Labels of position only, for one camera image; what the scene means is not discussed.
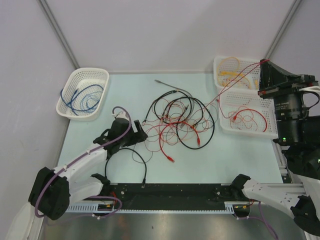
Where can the far right white basket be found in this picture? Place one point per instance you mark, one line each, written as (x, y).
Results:
(238, 74)

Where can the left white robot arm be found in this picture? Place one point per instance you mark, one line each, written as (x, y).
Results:
(54, 190)

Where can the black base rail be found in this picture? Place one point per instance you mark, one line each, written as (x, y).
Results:
(173, 196)

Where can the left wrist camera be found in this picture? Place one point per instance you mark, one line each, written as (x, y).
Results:
(121, 114)

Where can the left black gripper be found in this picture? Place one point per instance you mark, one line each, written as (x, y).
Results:
(136, 137)

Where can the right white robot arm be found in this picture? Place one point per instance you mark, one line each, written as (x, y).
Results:
(300, 133)

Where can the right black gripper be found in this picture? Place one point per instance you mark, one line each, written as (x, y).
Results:
(272, 79)

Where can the left white basket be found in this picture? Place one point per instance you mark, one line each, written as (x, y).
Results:
(82, 97)

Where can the near right white basket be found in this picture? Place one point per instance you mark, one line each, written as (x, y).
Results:
(245, 113)

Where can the white basket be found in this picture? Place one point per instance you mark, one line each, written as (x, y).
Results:
(82, 97)
(238, 74)
(245, 113)

